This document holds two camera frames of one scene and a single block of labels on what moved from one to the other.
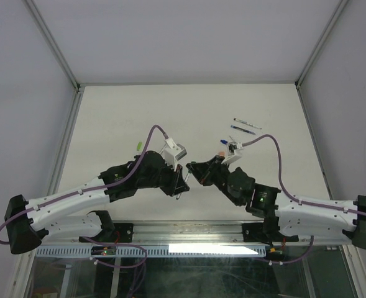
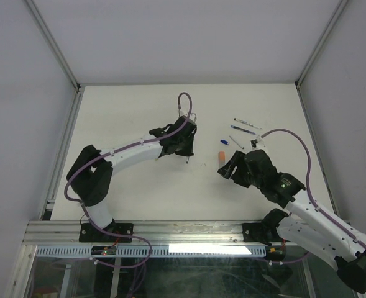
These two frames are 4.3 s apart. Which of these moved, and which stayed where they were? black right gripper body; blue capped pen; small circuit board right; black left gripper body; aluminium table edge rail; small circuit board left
Moved: black right gripper body; black left gripper body
Stayed: small circuit board left; small circuit board right; blue capped pen; aluminium table edge rail
